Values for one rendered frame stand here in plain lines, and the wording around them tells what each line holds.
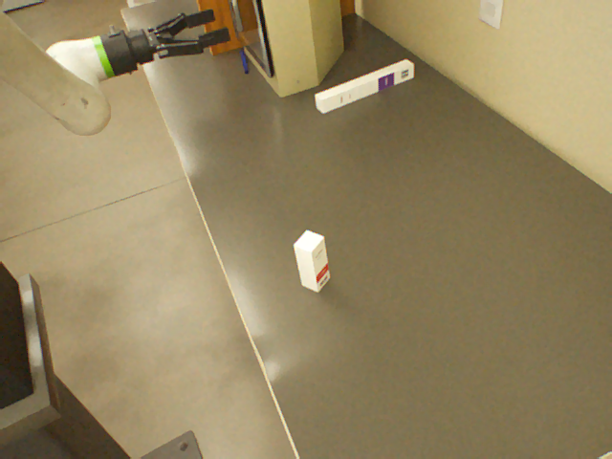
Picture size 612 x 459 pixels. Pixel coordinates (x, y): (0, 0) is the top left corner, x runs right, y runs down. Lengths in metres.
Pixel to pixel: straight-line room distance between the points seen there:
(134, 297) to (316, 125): 1.33
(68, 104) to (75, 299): 1.42
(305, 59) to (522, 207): 0.66
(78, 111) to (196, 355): 1.14
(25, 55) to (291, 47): 0.60
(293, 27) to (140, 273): 1.43
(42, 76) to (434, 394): 0.87
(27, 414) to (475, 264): 0.74
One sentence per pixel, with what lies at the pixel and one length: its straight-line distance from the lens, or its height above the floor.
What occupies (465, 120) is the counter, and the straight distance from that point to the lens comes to 1.24.
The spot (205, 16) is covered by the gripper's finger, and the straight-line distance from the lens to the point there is 1.38.
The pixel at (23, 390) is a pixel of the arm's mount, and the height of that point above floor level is 0.96.
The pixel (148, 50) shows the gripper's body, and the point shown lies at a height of 1.15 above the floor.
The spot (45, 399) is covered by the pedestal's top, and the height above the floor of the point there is 0.94.
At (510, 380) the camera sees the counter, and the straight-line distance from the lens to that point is 0.79.
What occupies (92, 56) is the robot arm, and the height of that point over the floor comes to 1.17.
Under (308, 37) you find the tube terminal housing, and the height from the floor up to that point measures 1.07.
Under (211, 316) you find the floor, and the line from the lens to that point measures 2.11.
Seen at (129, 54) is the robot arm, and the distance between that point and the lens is 1.27.
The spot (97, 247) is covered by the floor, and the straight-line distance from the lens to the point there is 2.63.
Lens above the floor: 1.61
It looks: 44 degrees down
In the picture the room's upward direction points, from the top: 10 degrees counter-clockwise
